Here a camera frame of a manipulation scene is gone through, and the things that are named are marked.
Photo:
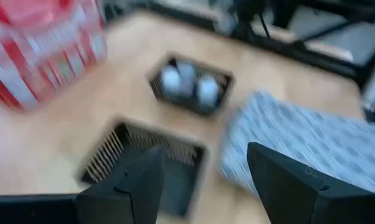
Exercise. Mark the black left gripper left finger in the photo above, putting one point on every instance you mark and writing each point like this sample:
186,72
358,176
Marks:
128,199

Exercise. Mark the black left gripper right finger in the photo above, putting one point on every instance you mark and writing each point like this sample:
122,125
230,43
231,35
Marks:
299,199

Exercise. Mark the red first aid kit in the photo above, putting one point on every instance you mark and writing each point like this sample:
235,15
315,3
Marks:
35,46

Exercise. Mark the grey-blue patterned cloth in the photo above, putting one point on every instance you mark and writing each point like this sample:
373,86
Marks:
299,130

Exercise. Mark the black slotted plastic tray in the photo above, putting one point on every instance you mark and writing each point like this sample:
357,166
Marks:
181,186
190,105

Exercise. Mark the small white pill bottle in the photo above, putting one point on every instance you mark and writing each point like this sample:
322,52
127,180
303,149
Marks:
170,79
208,90
187,73

